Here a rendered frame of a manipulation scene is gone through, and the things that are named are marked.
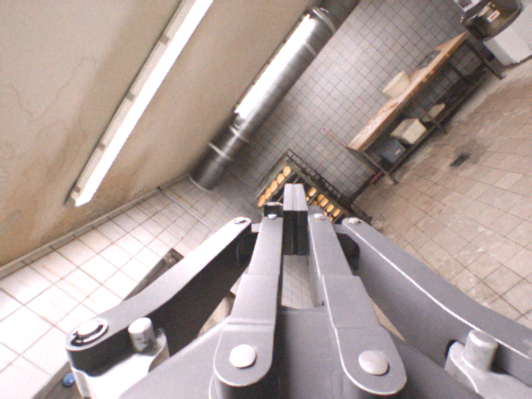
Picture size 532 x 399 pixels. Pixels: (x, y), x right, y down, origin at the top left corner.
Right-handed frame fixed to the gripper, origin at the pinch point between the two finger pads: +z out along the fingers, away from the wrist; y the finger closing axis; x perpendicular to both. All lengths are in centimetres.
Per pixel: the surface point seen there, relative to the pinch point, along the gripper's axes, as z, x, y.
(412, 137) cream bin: 430, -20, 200
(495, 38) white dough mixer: 403, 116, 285
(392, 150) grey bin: 430, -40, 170
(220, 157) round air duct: 287, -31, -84
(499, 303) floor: 149, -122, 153
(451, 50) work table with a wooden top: 414, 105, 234
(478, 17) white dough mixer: 398, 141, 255
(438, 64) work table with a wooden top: 414, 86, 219
